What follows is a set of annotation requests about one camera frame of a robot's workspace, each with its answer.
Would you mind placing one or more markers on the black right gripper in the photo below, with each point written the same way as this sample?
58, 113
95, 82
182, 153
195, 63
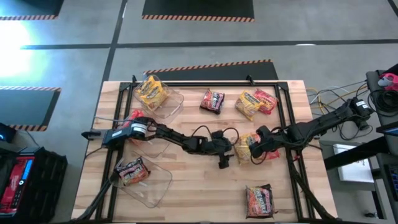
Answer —
270, 140

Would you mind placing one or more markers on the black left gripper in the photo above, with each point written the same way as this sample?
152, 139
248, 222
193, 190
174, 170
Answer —
214, 146

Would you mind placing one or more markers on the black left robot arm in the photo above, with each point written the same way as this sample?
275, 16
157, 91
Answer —
174, 137

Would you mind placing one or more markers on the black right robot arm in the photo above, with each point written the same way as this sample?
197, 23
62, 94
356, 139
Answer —
311, 130

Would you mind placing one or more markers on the clear plastic bin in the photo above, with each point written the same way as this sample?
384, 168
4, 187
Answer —
172, 105
155, 189
155, 151

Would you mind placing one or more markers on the black hazard-striped floor mat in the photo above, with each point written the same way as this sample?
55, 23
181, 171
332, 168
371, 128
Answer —
25, 107
199, 7
46, 6
217, 74

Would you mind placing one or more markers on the black beam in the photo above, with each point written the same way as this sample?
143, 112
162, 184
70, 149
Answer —
357, 154

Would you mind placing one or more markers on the white box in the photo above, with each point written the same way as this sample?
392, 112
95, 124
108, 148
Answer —
354, 169

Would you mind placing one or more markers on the black power brick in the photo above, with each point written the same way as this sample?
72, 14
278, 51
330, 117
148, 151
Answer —
363, 125

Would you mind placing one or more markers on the grey side desk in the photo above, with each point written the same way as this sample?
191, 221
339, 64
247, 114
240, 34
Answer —
373, 81

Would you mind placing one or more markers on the black table clamp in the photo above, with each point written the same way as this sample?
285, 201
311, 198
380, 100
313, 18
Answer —
90, 134

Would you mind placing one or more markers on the black keyboard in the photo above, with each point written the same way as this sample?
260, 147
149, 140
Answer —
393, 180

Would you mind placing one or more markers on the pink and red object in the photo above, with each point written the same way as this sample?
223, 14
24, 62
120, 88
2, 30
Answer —
388, 81

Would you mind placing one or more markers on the red and black equipment case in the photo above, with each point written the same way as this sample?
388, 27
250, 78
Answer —
14, 183

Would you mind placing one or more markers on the dark device with blue light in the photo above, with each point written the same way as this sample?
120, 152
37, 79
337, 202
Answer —
4, 133

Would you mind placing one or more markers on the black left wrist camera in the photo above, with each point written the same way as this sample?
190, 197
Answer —
217, 134

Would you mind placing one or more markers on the small black frame clamp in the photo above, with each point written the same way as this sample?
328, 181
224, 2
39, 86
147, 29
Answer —
134, 78
249, 79

